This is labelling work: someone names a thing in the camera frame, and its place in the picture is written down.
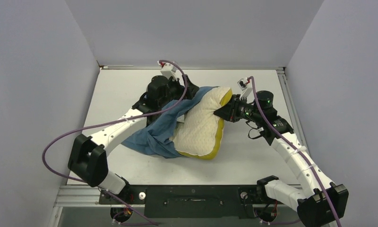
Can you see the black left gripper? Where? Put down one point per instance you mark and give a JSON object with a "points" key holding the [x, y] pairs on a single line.
{"points": [[180, 88]]}

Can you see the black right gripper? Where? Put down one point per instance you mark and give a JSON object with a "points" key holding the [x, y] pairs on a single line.
{"points": [[229, 112]]}

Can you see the yellow white pillow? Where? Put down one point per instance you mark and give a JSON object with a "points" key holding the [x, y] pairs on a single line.
{"points": [[200, 135]]}

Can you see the blue pillowcase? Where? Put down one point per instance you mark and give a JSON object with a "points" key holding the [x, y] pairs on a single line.
{"points": [[155, 138]]}

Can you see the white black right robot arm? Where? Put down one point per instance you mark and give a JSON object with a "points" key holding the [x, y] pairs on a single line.
{"points": [[320, 201]]}

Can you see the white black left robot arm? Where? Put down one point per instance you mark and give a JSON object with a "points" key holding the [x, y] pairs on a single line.
{"points": [[88, 157]]}

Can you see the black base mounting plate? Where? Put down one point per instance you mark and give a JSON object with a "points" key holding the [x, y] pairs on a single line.
{"points": [[193, 201]]}

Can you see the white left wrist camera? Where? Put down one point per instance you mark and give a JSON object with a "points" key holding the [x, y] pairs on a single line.
{"points": [[168, 70]]}

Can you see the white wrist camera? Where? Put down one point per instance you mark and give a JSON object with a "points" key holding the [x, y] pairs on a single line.
{"points": [[246, 87], [168, 70]]}

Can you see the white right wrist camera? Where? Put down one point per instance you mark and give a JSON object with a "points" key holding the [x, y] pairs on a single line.
{"points": [[246, 87]]}

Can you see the aluminium frame rail right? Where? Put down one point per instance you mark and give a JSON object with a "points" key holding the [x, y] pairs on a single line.
{"points": [[296, 124]]}

